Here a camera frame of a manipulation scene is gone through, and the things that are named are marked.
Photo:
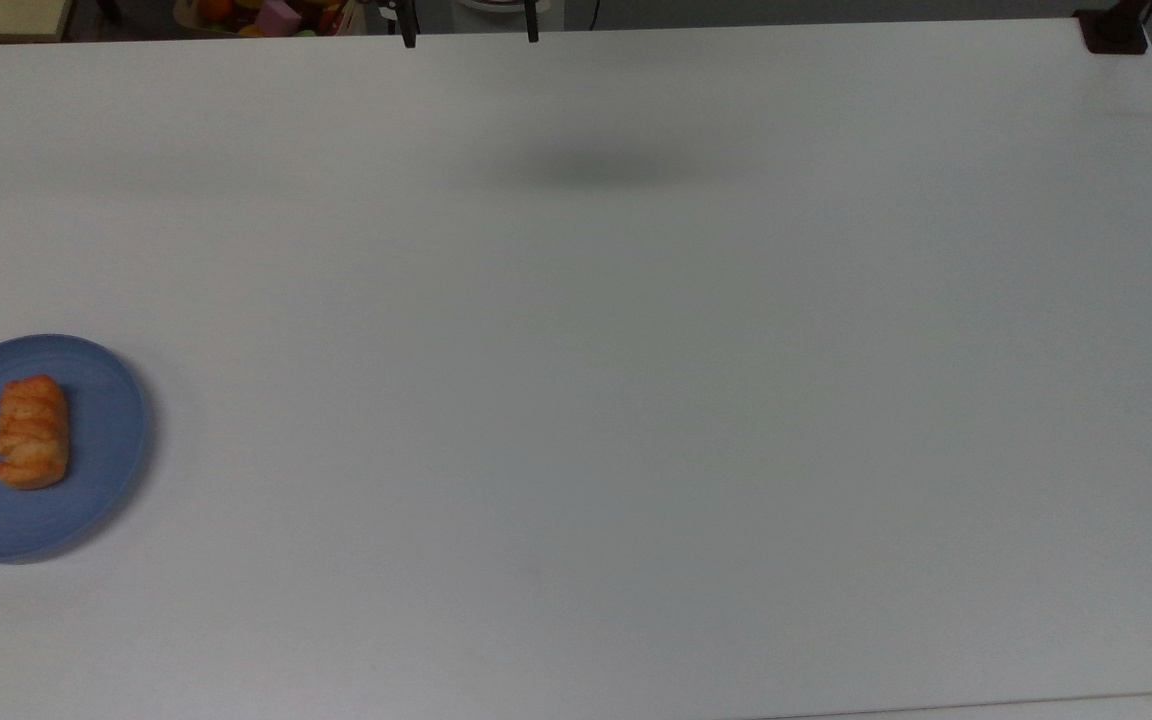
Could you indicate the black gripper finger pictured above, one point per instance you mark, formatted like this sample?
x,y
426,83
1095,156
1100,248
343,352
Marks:
x,y
408,25
532,20

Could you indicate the dark table clamp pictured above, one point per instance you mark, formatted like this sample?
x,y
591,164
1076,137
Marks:
x,y
1114,30

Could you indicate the light wooden board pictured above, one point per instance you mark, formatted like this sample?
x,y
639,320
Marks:
x,y
1,17

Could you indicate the box of toy food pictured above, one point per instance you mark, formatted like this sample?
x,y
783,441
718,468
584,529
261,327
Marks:
x,y
236,24

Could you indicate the orange toy fruit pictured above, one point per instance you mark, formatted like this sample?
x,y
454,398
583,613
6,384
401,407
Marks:
x,y
216,8

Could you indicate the pink toy block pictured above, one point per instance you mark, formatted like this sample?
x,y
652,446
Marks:
x,y
281,16

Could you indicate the orange glazed bread roll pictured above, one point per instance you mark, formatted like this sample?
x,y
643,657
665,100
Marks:
x,y
31,432

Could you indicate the blue round plate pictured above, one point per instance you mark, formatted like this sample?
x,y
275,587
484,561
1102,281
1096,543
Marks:
x,y
86,470

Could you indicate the red toy food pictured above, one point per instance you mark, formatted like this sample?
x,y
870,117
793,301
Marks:
x,y
330,20

